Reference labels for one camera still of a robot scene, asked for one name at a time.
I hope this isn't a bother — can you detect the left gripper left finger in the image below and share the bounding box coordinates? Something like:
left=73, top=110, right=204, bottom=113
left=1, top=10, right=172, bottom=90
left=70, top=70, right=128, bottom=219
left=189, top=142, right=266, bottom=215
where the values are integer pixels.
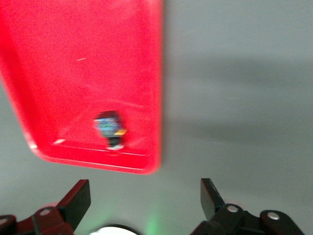
left=0, top=179, right=91, bottom=235

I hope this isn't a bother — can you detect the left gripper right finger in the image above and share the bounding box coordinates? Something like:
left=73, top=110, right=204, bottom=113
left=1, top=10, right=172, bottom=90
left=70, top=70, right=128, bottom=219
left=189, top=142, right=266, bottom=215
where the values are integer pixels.
left=190, top=178, right=305, bottom=235

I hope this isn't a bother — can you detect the red push button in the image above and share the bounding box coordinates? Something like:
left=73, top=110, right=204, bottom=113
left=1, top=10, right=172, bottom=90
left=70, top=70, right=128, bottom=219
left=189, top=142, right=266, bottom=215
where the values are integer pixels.
left=92, top=110, right=128, bottom=151

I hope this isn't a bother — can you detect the red plastic tray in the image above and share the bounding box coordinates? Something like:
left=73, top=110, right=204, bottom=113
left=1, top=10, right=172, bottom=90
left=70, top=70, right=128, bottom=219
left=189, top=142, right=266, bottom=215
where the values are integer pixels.
left=0, top=0, right=164, bottom=175

